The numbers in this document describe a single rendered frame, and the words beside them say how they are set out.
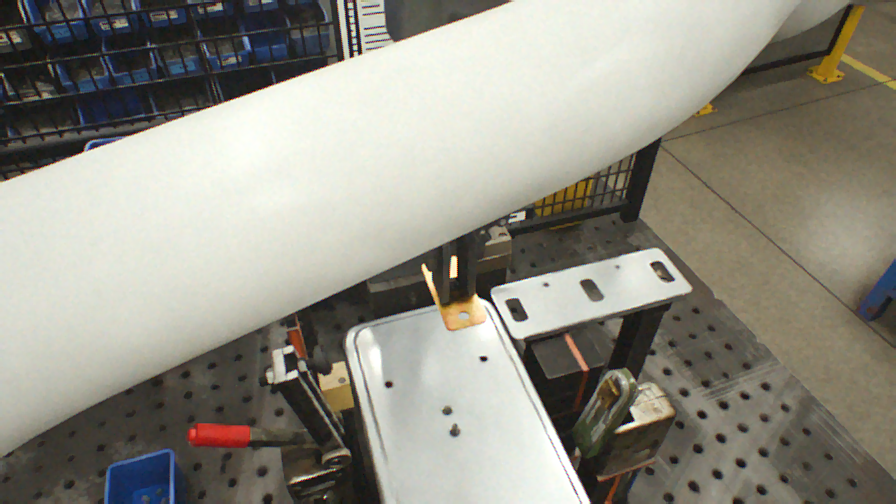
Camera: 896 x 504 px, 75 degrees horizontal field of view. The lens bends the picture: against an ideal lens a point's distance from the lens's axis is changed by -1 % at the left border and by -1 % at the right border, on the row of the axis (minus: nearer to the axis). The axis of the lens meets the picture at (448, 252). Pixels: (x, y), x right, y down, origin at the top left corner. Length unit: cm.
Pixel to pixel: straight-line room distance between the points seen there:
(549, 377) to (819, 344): 170
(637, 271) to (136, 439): 89
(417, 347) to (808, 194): 247
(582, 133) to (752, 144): 314
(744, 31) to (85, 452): 118
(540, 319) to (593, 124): 71
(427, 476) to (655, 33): 62
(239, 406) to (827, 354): 191
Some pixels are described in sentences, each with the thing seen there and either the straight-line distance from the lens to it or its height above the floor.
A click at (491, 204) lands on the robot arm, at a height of 156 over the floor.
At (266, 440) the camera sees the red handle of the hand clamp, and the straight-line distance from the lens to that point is 65.
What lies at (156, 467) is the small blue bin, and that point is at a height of 75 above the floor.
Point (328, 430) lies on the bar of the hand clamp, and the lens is 63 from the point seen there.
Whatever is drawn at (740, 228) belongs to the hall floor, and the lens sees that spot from 274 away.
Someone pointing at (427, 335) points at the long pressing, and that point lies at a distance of 83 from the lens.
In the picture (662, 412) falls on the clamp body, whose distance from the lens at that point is 75.
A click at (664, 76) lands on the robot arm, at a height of 158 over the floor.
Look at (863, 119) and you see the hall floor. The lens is 380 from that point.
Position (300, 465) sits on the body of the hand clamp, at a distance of 69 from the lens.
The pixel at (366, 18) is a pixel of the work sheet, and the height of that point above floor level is 128.
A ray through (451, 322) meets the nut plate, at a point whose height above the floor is 125.
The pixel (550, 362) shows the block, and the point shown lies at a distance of 84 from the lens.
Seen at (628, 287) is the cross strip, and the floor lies 100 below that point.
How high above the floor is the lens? 166
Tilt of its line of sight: 45 degrees down
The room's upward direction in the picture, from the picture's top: straight up
